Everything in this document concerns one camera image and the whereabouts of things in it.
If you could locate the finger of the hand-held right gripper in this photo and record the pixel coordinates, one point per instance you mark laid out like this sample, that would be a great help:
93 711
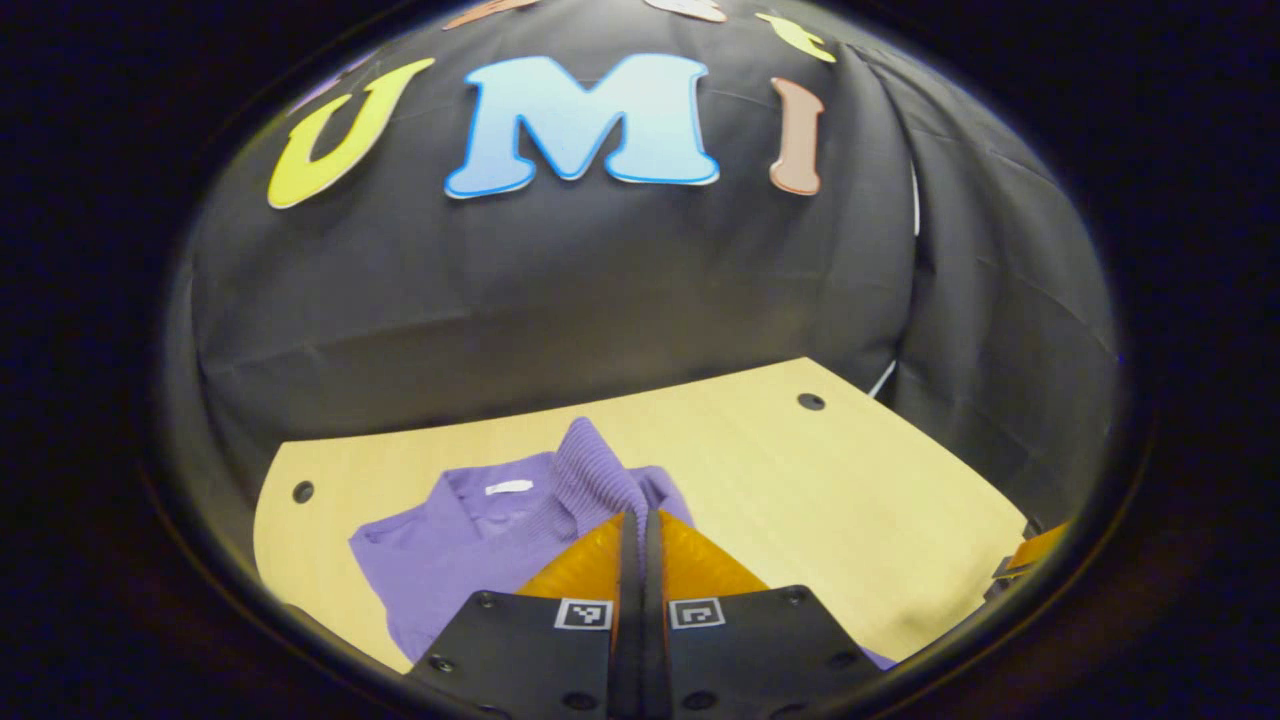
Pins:
1035 548

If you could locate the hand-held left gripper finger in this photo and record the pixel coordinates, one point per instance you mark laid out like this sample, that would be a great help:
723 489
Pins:
652 640
628 640

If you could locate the purple knitted cardigan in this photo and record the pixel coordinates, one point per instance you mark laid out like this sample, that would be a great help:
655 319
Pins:
450 560

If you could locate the black backdrop cloth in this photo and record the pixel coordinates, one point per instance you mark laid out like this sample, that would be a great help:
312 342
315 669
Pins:
600 280

